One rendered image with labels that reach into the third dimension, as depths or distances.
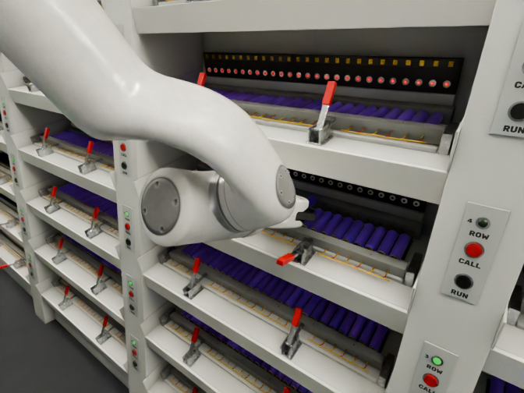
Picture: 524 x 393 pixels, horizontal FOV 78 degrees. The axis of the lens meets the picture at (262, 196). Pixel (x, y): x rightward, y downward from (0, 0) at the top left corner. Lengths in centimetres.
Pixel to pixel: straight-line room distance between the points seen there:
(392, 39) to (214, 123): 44
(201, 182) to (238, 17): 31
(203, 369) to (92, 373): 63
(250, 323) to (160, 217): 43
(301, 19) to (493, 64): 24
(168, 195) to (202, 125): 9
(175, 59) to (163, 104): 54
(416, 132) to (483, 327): 26
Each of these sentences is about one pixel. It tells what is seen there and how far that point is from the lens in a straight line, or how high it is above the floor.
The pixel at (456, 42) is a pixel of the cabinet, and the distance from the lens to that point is 64.
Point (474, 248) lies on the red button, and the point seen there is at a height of 87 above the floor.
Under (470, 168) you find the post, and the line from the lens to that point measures 43.
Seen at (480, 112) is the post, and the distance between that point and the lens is 43.
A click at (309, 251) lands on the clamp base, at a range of 56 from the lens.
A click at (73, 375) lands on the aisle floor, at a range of 148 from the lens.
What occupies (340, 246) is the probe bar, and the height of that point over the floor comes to 79.
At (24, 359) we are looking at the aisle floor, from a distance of 161.
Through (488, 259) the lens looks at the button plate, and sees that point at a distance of 46.
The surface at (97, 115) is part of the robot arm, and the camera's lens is 32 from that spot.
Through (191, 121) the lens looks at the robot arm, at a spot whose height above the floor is 100.
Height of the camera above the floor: 103
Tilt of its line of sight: 19 degrees down
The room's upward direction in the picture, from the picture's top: 5 degrees clockwise
